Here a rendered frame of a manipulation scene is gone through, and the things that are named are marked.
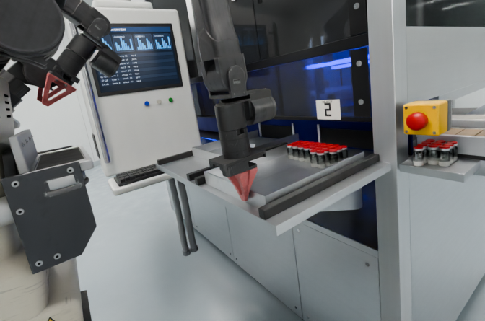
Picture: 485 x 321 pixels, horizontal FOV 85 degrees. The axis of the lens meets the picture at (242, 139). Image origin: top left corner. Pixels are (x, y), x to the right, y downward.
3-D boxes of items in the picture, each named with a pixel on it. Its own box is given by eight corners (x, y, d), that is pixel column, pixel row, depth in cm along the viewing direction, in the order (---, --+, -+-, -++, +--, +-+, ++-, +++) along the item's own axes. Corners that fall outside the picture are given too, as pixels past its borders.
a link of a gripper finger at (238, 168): (263, 200, 54) (256, 156, 52) (234, 214, 50) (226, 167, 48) (244, 192, 59) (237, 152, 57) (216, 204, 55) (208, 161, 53)
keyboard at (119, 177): (196, 156, 137) (195, 151, 137) (208, 160, 126) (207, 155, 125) (114, 179, 117) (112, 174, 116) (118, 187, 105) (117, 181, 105)
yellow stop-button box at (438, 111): (416, 128, 67) (416, 99, 66) (451, 129, 61) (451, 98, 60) (402, 134, 63) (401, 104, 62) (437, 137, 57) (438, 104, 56)
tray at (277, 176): (293, 152, 91) (291, 142, 90) (364, 164, 70) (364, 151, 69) (206, 183, 72) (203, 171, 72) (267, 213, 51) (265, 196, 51)
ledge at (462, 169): (423, 156, 74) (423, 150, 74) (484, 164, 64) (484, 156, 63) (399, 172, 67) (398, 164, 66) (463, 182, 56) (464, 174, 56)
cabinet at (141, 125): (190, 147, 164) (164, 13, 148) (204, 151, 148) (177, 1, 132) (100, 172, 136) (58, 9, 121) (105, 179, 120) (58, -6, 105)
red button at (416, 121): (411, 127, 62) (411, 110, 61) (431, 128, 59) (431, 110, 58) (404, 130, 60) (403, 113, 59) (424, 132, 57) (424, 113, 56)
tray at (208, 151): (258, 137, 125) (257, 130, 125) (299, 141, 104) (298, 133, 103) (193, 156, 107) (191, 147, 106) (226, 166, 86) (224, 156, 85)
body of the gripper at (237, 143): (268, 159, 54) (263, 122, 52) (225, 174, 48) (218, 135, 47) (248, 154, 59) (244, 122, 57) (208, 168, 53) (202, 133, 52)
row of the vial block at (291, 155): (291, 156, 85) (289, 143, 84) (340, 166, 70) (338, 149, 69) (286, 159, 84) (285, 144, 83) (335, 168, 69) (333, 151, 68)
